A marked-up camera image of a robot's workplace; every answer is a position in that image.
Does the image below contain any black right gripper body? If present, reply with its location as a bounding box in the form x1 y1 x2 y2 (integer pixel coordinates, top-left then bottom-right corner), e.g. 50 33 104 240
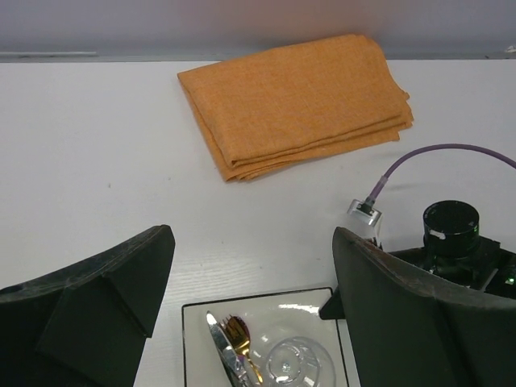
389 200 516 299

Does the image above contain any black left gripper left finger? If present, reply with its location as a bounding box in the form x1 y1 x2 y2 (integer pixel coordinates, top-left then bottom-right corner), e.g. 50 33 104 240
1 225 175 386

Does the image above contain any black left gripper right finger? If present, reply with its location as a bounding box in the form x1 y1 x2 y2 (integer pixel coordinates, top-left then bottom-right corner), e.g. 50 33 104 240
319 227 515 386

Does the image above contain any orange cloth napkin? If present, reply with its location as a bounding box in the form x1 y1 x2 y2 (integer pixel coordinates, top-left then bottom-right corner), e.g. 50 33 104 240
177 35 414 181

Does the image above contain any clear drinking glass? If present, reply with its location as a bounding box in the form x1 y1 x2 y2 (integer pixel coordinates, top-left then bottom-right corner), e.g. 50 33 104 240
262 336 336 387

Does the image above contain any white square plate black rim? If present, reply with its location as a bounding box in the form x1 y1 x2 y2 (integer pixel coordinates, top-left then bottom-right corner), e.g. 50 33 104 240
182 288 348 387

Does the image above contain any gold fork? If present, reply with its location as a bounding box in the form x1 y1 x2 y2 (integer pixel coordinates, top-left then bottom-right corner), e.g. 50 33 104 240
223 315 264 385

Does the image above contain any silver table knife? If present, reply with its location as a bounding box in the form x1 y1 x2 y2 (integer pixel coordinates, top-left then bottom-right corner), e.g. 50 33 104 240
206 310 256 387

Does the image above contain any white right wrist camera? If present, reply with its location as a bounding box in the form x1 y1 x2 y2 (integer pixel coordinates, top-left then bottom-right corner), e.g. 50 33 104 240
347 199 383 249

